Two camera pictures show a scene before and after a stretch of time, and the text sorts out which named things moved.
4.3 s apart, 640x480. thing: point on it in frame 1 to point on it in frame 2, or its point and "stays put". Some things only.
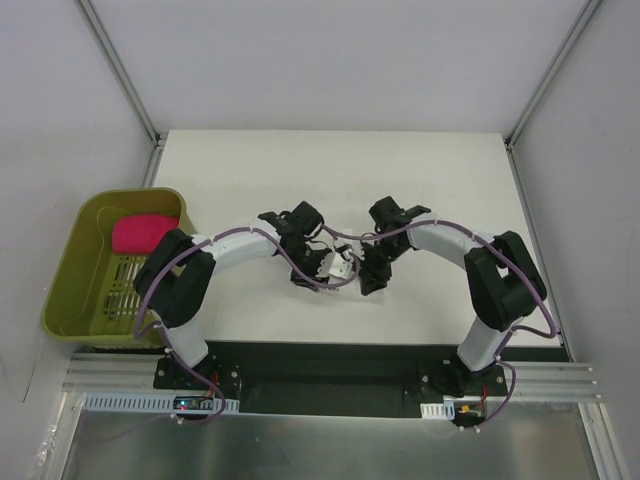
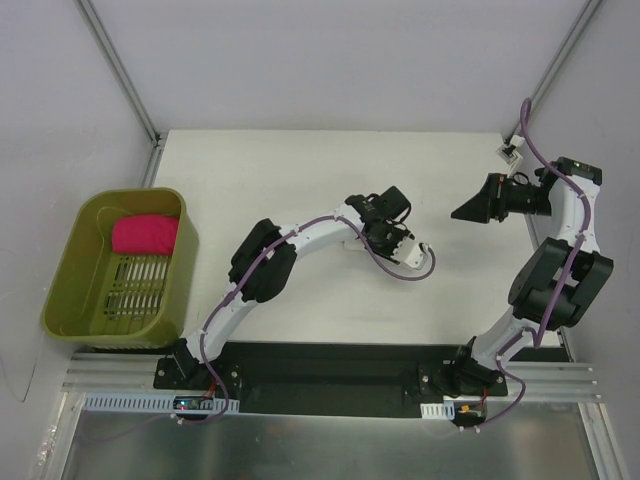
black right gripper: x=375 y=272 to x=495 y=197
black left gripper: x=310 y=270 to x=388 y=239
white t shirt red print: x=347 y=289 to x=352 y=246
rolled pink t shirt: x=138 y=234 stays put
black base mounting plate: x=329 y=379 stays put
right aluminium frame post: x=585 y=16 stays put
